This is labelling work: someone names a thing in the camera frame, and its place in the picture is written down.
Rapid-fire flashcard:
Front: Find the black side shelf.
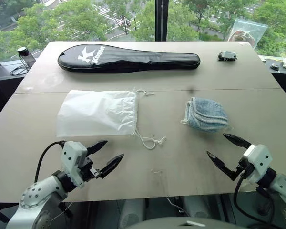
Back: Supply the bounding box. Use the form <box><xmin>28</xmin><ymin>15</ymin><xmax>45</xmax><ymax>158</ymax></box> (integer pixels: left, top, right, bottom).
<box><xmin>0</xmin><ymin>55</ymin><xmax>42</xmax><ymax>129</ymax></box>

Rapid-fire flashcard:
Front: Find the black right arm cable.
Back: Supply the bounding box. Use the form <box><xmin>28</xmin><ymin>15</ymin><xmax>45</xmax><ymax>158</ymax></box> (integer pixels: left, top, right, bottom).
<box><xmin>234</xmin><ymin>167</ymin><xmax>277</xmax><ymax>229</ymax></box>

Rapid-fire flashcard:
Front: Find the dark bottle with black cap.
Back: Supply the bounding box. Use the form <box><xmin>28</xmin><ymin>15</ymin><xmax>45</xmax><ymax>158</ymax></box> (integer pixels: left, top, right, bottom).
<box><xmin>16</xmin><ymin>47</ymin><xmax>36</xmax><ymax>70</ymax></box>

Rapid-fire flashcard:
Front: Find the black side table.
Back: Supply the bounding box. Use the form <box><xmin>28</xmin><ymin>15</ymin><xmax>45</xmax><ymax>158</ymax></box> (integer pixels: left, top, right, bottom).
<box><xmin>258</xmin><ymin>54</ymin><xmax>286</xmax><ymax>104</ymax></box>

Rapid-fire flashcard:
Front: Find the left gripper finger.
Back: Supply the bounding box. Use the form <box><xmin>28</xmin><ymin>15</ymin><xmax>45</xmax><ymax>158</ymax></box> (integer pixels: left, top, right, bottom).
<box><xmin>99</xmin><ymin>153</ymin><xmax>124</xmax><ymax>179</ymax></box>
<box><xmin>86</xmin><ymin>140</ymin><xmax>109</xmax><ymax>156</ymax></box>

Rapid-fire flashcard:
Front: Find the folded blue towel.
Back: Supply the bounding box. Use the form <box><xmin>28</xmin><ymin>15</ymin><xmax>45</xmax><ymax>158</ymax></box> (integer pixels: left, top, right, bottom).
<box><xmin>180</xmin><ymin>96</ymin><xmax>229</xmax><ymax>133</ymax></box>

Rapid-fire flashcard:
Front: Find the thin black cord loop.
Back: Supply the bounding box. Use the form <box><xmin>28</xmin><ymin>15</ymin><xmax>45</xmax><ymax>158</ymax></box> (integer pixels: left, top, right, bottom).
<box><xmin>10</xmin><ymin>57</ymin><xmax>31</xmax><ymax>76</ymax></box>

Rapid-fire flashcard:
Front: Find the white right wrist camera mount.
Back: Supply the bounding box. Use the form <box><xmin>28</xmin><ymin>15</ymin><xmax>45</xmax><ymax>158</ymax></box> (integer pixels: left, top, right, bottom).
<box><xmin>243</xmin><ymin>144</ymin><xmax>273</xmax><ymax>184</ymax></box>

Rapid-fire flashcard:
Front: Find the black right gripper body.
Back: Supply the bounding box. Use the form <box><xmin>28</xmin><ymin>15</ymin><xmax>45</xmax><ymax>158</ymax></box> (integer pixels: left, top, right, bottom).
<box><xmin>237</xmin><ymin>159</ymin><xmax>251</xmax><ymax>179</ymax></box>

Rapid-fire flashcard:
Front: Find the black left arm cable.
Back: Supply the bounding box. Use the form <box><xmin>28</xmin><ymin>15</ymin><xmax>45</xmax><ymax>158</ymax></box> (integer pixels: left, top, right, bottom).
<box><xmin>34</xmin><ymin>141</ymin><xmax>66</xmax><ymax>183</ymax></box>

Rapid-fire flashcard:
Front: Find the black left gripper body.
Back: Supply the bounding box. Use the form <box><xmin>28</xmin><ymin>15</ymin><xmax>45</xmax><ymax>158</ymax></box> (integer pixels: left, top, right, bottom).
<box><xmin>80</xmin><ymin>155</ymin><xmax>102</xmax><ymax>184</ymax></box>

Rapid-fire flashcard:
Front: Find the clear zip plastic bag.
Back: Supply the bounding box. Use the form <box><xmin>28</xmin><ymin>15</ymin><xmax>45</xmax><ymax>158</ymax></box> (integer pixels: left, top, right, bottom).
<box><xmin>225</xmin><ymin>18</ymin><xmax>268</xmax><ymax>50</ymax></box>

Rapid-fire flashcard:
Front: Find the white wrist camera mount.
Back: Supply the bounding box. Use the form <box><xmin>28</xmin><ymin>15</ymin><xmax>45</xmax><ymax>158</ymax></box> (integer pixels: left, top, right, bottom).
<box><xmin>243</xmin><ymin>144</ymin><xmax>273</xmax><ymax>184</ymax></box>
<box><xmin>61</xmin><ymin>141</ymin><xmax>89</xmax><ymax>188</ymax></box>

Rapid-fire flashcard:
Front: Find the white drawstring bag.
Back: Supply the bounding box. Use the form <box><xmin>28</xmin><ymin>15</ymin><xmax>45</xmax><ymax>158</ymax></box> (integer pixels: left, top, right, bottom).
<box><xmin>56</xmin><ymin>89</ymin><xmax>167</xmax><ymax>150</ymax></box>

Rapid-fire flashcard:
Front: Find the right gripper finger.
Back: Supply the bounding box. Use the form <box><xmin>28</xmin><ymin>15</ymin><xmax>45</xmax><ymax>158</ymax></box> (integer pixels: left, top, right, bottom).
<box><xmin>206</xmin><ymin>151</ymin><xmax>241</xmax><ymax>181</ymax></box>
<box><xmin>223</xmin><ymin>133</ymin><xmax>253</xmax><ymax>150</ymax></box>

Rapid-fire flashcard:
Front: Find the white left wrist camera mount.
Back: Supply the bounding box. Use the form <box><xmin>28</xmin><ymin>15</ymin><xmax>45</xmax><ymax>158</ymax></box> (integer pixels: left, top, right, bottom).
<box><xmin>61</xmin><ymin>141</ymin><xmax>89</xmax><ymax>188</ymax></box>

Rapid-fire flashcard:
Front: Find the black window frame post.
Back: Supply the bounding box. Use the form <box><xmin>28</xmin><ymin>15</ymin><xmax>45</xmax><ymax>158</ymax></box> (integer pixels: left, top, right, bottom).
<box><xmin>154</xmin><ymin>0</ymin><xmax>169</xmax><ymax>42</ymax></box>

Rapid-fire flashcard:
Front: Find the black racket cover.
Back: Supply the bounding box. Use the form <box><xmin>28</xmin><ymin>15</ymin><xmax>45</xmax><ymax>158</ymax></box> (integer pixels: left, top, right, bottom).
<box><xmin>57</xmin><ymin>44</ymin><xmax>201</xmax><ymax>73</ymax></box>

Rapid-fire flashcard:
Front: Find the grey rounded robot torso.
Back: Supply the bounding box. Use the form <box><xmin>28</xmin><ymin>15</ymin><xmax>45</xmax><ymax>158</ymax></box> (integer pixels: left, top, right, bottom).
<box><xmin>126</xmin><ymin>216</ymin><xmax>250</xmax><ymax>229</ymax></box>

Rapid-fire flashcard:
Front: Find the thin white cable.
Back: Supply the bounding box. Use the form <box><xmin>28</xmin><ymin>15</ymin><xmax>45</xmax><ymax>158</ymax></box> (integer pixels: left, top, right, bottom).
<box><xmin>166</xmin><ymin>197</ymin><xmax>189</xmax><ymax>215</ymax></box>

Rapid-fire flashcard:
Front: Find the grey rounded shape under table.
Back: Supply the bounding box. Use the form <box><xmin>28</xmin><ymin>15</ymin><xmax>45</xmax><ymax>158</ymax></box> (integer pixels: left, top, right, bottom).
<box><xmin>119</xmin><ymin>198</ymin><xmax>146</xmax><ymax>229</ymax></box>

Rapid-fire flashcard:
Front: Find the small grey charger with cable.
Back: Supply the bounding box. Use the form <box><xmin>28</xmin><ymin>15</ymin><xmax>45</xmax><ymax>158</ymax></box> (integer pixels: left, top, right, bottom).
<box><xmin>217</xmin><ymin>50</ymin><xmax>238</xmax><ymax>62</ymax></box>

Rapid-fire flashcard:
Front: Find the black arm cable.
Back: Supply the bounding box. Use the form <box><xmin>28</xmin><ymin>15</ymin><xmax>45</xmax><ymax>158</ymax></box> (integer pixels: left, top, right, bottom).
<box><xmin>34</xmin><ymin>141</ymin><xmax>66</xmax><ymax>183</ymax></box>
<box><xmin>234</xmin><ymin>167</ymin><xmax>277</xmax><ymax>229</ymax></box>

